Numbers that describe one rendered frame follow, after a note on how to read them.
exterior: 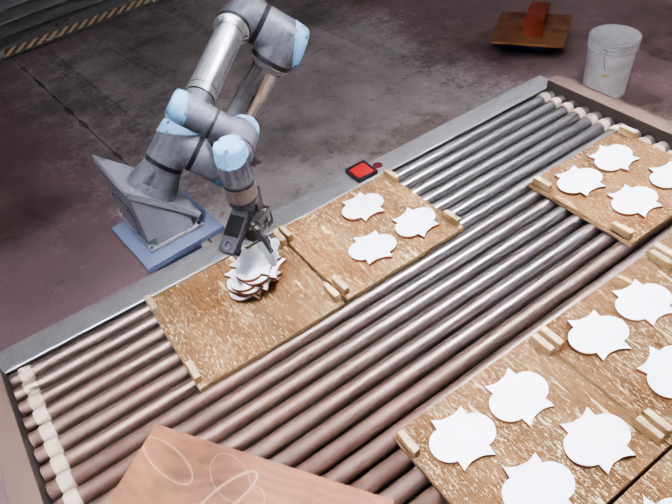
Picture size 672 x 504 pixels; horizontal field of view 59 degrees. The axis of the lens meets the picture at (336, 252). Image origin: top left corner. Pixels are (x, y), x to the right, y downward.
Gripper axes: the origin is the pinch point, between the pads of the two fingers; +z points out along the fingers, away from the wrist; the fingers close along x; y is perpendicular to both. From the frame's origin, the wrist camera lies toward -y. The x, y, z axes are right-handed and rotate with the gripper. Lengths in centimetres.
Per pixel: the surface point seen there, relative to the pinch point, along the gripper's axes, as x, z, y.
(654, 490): -97, 8, -26
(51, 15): 375, 81, 287
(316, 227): -5.8, 7.6, 24.2
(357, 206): -14.6, 6.5, 34.9
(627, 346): -90, 7, 6
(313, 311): -17.9, 7.6, -5.2
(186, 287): 18.8, 7.6, -7.9
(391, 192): -22, 8, 45
